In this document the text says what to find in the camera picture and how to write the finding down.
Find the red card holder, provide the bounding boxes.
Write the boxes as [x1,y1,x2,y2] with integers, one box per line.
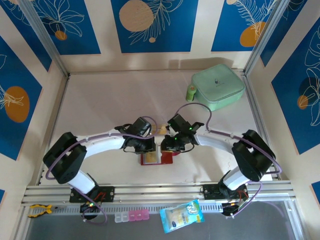
[139,150,180,167]

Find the small green bottle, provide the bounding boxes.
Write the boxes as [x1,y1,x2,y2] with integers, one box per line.
[185,84,197,103]

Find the pink pill box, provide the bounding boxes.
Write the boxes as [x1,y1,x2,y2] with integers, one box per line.
[128,209,150,222]

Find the mint green zip case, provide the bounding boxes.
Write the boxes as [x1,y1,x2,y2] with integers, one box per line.
[191,63,246,113]

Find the blue and white snack packet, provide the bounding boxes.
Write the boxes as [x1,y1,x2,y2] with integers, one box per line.
[159,199,206,235]

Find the clear pill box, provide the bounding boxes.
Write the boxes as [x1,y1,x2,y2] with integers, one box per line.
[114,212,130,223]

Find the black controller board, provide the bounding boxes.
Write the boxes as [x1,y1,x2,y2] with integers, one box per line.
[79,201,102,222]
[221,201,245,220]

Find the grey metal panel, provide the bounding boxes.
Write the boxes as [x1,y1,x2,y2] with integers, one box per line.
[24,201,297,240]

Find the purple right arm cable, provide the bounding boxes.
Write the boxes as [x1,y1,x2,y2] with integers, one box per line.
[174,102,284,218]

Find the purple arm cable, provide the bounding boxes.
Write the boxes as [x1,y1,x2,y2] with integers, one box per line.
[46,115,159,225]
[174,102,284,218]

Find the aluminium rail beam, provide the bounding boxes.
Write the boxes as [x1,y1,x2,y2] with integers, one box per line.
[21,180,297,207]

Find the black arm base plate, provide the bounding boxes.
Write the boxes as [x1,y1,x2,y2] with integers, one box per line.
[69,186,116,203]
[201,183,249,201]

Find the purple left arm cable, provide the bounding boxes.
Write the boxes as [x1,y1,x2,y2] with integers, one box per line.
[46,115,159,225]

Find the aluminium side rail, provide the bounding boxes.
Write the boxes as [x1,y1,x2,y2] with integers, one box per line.
[36,73,72,186]
[242,70,280,181]

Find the slotted grey cable duct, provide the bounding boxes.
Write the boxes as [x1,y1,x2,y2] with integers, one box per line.
[22,201,225,216]

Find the yellow-handled pliers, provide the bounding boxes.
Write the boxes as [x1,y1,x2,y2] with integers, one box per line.
[26,203,61,219]

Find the aluminium corner post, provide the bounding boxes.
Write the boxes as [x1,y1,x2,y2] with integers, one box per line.
[17,0,71,79]
[243,0,288,76]

